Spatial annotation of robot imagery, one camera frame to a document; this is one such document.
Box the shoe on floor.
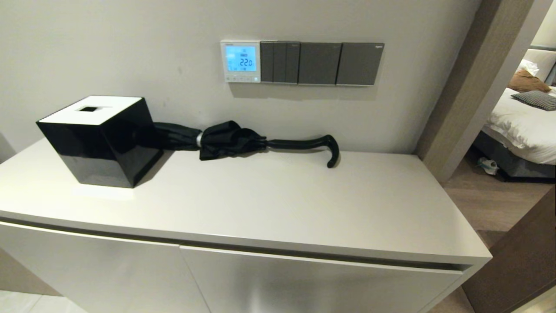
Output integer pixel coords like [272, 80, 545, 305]
[478, 156, 499, 175]

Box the white wall thermostat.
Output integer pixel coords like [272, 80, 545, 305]
[221, 40, 261, 83]

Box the brown pillow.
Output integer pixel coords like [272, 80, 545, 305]
[508, 68, 552, 93]

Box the black folded umbrella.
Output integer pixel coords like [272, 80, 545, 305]
[153, 120, 340, 169]

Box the white cabinet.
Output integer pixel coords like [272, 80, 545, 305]
[0, 138, 493, 313]

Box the grey triple wall switch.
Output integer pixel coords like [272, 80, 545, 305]
[260, 41, 301, 84]

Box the white pillow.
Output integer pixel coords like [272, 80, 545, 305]
[518, 59, 540, 77]

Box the grey wall switch with logo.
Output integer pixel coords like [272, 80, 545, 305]
[337, 42, 385, 86]

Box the dark wooden door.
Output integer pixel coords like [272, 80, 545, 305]
[461, 185, 556, 313]

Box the black tissue box white top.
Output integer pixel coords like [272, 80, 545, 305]
[36, 96, 164, 189]

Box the narrow white cabinet door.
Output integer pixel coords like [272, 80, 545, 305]
[0, 222, 211, 313]

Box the wooden door frame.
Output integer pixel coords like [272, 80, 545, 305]
[415, 0, 554, 183]

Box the plain grey wall switch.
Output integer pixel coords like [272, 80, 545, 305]
[298, 42, 343, 85]

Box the checkered pillow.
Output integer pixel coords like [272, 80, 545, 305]
[511, 90, 556, 111]

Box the wide white cabinet door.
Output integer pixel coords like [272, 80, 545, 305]
[179, 246, 463, 313]

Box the bed with white duvet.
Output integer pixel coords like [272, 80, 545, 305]
[473, 86, 556, 179]

